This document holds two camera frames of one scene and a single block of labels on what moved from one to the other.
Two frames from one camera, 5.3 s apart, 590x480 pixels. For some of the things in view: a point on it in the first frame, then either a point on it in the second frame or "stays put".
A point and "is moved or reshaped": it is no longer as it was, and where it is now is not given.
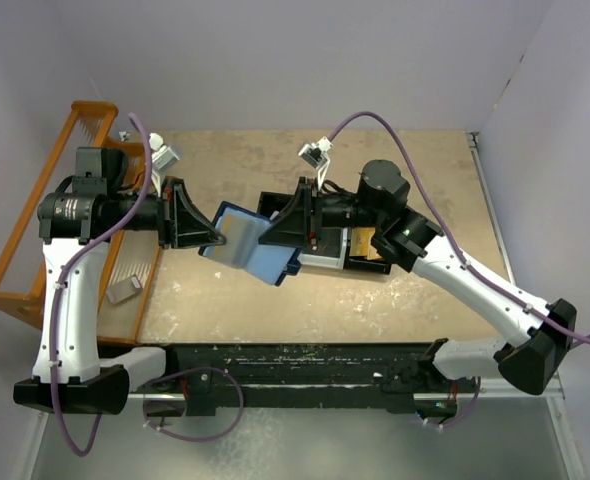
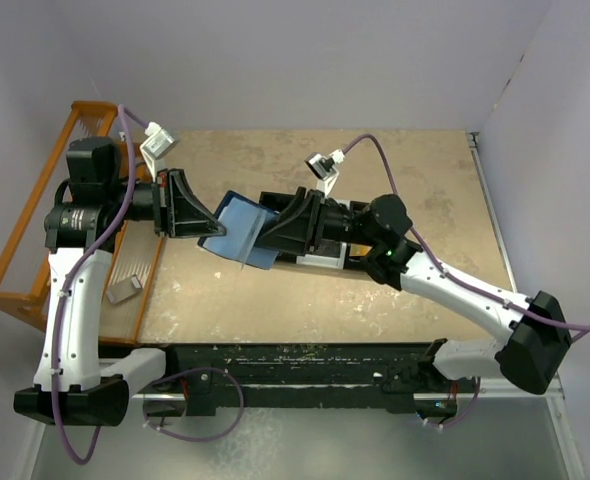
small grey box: (124, 288) stays put
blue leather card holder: (241, 229) is moved or reshaped
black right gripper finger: (291, 228) stays put
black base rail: (206, 375) stays put
